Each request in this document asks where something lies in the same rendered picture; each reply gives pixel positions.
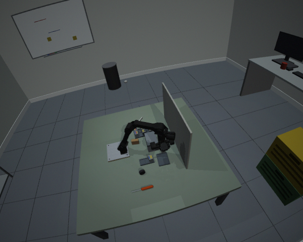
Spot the grey flat panel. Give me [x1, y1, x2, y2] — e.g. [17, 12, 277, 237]
[162, 82, 192, 169]

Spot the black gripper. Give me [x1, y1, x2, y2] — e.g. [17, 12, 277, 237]
[150, 138, 175, 150]

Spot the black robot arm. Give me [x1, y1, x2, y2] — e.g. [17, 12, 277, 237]
[117, 120, 176, 155]

